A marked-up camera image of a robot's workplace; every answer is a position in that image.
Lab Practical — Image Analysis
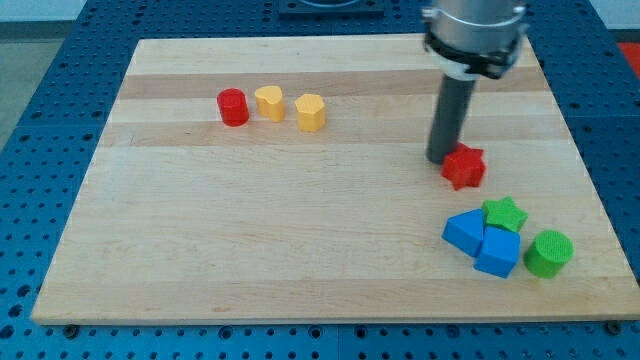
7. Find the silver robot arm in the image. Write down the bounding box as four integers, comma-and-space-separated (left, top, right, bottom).
421, 0, 528, 81

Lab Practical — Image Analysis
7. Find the wooden board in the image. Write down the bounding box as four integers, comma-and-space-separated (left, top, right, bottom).
31, 34, 639, 325

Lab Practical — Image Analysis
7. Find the yellow pentagon block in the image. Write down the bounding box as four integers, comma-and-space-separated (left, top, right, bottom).
294, 94, 326, 132

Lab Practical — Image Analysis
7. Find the yellow heart block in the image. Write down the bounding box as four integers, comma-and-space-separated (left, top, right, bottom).
254, 85, 285, 122

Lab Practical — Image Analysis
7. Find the red cylinder block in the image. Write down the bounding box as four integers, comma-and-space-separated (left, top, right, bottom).
216, 88, 249, 127

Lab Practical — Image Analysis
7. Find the red star block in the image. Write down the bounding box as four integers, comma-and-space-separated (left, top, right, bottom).
441, 142, 486, 190

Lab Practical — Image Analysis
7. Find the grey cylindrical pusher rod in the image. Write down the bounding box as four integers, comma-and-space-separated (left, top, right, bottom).
425, 75, 476, 165

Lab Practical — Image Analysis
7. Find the blue triangle block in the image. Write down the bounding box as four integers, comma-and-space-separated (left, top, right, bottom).
441, 208, 484, 257

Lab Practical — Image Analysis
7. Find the green star block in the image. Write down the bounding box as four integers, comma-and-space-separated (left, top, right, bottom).
482, 196, 528, 233

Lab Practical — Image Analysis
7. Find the blue cube block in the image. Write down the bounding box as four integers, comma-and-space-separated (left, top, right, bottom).
474, 226, 521, 278

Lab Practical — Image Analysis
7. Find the green cylinder block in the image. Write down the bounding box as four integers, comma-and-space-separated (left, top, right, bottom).
523, 230, 574, 279

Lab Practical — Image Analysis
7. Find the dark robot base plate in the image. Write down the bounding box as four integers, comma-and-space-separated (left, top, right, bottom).
275, 0, 385, 16

